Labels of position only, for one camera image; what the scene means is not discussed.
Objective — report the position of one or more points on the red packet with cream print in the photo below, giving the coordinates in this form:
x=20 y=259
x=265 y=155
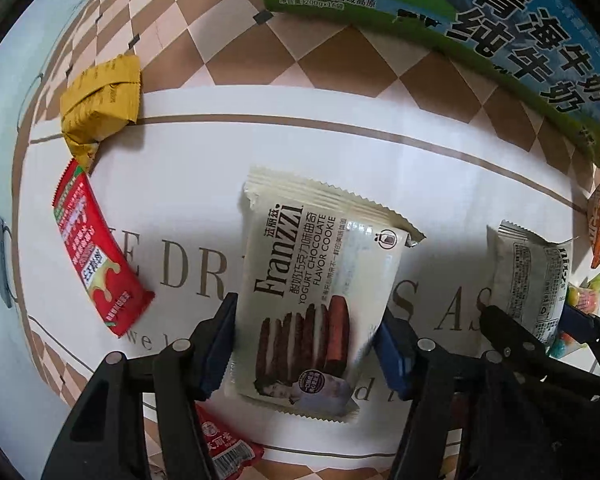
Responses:
x=97 y=255

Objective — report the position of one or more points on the mustard yellow snack packet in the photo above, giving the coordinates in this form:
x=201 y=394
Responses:
x=100 y=100

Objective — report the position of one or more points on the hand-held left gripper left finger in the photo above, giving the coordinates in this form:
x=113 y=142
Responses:
x=219 y=345

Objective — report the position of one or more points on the clear bag of colourful candy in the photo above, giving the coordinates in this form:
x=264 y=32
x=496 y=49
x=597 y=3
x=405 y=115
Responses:
x=582 y=295

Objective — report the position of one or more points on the white snack packet black text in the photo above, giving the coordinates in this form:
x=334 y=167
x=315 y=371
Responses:
x=522 y=280

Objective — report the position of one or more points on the cream chocolate cookie packet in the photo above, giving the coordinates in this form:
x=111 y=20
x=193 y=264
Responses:
x=300 y=280

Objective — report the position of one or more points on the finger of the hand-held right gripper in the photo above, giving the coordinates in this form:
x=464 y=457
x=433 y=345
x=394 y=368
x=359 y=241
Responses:
x=577 y=317
x=515 y=332

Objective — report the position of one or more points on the red snack packet with barcode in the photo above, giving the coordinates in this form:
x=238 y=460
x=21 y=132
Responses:
x=227 y=447

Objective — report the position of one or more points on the checked brown and white tablecloth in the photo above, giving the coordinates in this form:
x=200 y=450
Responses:
x=180 y=185

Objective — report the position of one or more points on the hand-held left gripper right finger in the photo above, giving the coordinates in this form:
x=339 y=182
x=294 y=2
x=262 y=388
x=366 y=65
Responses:
x=391 y=355

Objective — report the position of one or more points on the grey tablecloth clip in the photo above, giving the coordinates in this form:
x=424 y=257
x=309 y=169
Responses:
x=2 y=260

